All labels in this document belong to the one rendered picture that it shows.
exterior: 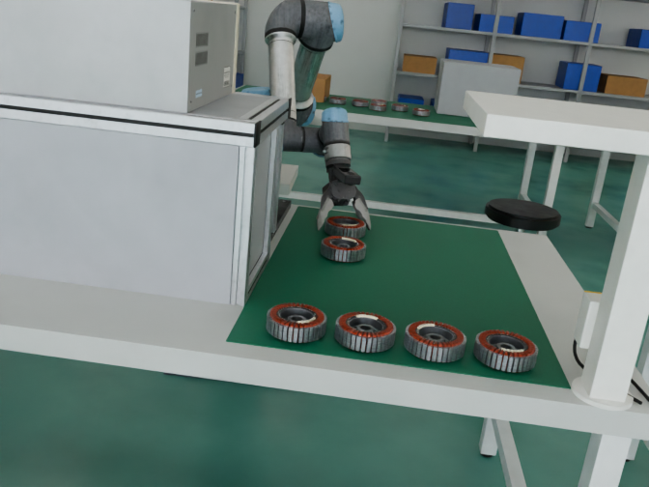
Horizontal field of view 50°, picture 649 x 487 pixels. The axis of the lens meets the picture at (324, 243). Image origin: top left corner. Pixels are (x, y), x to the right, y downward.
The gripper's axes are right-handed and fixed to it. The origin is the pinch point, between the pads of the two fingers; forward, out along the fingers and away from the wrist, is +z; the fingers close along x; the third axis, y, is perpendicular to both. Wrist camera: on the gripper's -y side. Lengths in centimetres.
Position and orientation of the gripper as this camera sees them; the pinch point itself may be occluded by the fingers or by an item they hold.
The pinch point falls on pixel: (345, 230)
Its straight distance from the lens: 189.7
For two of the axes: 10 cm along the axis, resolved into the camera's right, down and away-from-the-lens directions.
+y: -3.1, 1.8, 9.3
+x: -9.5, 0.1, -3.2
